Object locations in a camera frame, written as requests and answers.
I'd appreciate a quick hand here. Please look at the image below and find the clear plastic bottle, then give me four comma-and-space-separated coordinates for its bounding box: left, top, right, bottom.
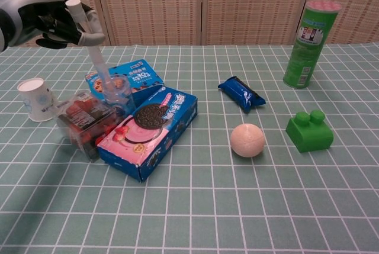
65, 0, 117, 97

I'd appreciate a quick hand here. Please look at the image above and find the woven bamboo folding screen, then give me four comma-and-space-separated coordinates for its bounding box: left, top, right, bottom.
0, 0, 379, 47

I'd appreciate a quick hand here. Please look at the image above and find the white ball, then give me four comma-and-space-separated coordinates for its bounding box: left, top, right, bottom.
230, 123, 266, 159

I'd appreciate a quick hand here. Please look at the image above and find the blue Oreo snack pack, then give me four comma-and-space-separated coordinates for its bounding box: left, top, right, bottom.
217, 75, 266, 115

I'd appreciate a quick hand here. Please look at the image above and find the green toy brick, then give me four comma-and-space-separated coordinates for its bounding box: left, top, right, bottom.
285, 109, 335, 154

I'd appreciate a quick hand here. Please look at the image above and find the green chips can pink lid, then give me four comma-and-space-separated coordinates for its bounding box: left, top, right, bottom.
281, 0, 343, 90

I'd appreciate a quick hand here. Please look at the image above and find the blue chocolate chip cookie box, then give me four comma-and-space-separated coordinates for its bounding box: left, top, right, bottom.
85, 59, 165, 101

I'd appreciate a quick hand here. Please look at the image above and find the clear glass cup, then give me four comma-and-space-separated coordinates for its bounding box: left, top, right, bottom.
101, 75, 137, 116

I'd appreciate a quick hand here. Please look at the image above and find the white paper cup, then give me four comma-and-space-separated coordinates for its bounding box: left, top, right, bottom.
16, 78, 57, 123

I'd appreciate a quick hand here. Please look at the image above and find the red black snack packet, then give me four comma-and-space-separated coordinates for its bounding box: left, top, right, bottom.
56, 89, 126, 163

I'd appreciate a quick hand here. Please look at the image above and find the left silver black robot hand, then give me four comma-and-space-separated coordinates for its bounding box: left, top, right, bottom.
0, 0, 106, 50

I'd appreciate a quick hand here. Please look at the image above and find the green grid tablecloth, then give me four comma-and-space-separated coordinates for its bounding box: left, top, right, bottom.
0, 41, 379, 254

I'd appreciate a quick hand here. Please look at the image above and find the blue pink Oreo box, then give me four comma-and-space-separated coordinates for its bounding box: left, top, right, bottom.
97, 85, 199, 183

